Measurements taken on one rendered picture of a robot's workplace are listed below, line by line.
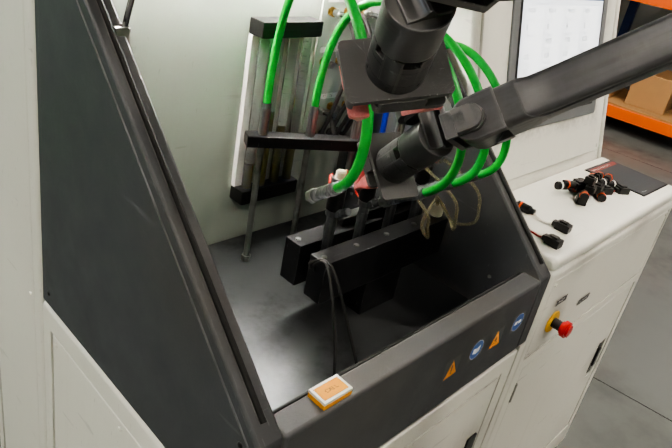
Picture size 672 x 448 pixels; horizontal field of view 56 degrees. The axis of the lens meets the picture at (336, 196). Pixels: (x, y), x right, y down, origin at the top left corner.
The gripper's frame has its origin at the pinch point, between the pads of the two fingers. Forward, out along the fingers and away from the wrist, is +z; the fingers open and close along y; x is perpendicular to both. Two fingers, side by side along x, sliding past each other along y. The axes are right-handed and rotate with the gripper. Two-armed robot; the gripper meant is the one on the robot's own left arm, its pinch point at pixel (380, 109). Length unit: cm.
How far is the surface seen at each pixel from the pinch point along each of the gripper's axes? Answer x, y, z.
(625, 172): -14, -84, 89
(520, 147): -17, -46, 67
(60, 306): 7, 48, 48
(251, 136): -17.2, 13.2, 43.9
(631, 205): -2, -73, 74
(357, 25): -14.5, -0.8, 6.7
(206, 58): -29, 19, 37
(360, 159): 1.1, 0.8, 11.9
